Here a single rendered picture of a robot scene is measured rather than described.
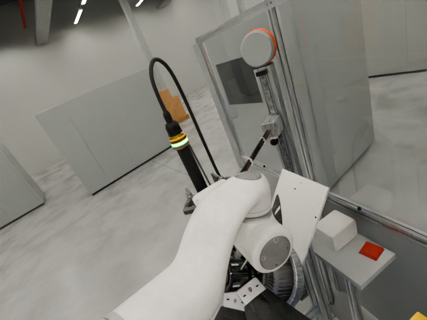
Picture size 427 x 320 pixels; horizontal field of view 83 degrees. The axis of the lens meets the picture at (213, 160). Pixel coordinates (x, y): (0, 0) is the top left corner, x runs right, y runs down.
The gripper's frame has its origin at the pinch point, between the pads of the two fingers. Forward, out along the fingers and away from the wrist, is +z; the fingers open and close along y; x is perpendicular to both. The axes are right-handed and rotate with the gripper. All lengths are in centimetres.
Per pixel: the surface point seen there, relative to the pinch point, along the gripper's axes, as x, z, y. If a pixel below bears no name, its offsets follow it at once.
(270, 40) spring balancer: 24, 34, 60
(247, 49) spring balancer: 24, 43, 54
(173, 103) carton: -97, 793, 188
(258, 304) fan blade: -46.6, -5.6, -0.9
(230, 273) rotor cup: -40.0, 5.7, -3.4
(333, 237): -69, 12, 50
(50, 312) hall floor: -166, 227, -184
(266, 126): -9, 34, 46
